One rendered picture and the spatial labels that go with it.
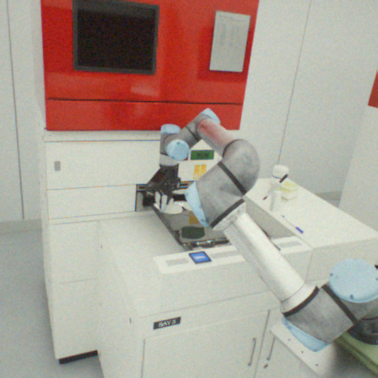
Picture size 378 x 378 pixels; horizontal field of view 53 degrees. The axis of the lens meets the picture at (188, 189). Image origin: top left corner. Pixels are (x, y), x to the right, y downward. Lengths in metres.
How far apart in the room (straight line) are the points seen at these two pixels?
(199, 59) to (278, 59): 2.15
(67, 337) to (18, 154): 1.55
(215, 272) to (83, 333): 1.00
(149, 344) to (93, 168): 0.72
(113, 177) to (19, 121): 1.53
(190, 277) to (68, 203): 0.68
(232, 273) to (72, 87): 0.84
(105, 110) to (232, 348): 0.97
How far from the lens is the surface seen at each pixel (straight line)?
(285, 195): 1.69
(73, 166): 1.56
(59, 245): 1.71
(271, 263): 1.00
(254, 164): 1.02
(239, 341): 1.44
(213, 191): 0.98
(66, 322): 1.96
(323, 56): 3.97
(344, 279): 1.03
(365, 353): 1.20
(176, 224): 1.50
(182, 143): 1.33
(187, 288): 1.17
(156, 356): 1.31
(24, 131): 3.04
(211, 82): 1.59
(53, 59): 1.42
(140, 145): 1.59
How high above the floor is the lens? 1.60
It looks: 22 degrees down
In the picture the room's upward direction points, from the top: 6 degrees clockwise
